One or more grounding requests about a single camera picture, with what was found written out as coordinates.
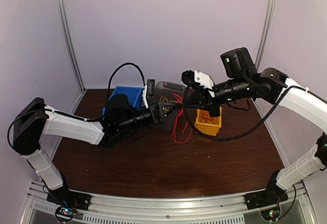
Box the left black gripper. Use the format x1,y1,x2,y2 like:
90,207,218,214
118,101,181,133

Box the yellow cable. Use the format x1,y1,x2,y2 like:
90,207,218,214
159,96,174,114

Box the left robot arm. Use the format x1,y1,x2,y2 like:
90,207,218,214
7,94,181,206

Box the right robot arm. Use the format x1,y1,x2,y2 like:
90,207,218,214
181,47,326,205

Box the grey transparent plastic tub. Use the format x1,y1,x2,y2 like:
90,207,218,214
150,81,186,131

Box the yellow plastic bin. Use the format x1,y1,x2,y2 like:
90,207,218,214
195,108,222,136

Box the blue plastic bin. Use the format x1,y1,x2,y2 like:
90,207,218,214
108,86,143,110

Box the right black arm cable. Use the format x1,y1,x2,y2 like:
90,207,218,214
181,85,297,142

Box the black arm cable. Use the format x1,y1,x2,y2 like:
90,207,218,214
7,62,146,150
181,85,297,142

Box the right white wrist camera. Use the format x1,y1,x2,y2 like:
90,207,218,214
181,70,215,89

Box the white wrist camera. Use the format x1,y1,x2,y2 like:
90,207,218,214
181,70,215,89
142,79,155,108

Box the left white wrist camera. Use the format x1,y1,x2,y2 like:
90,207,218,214
142,79,155,108

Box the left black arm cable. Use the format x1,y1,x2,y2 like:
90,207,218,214
7,62,146,150

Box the aluminium front rail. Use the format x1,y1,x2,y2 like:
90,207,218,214
18,181,318,223

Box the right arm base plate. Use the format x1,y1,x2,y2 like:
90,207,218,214
244,190,288,210

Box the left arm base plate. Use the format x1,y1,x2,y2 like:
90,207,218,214
46,191,91,211

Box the right aluminium frame post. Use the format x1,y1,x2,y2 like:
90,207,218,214
255,0,277,69

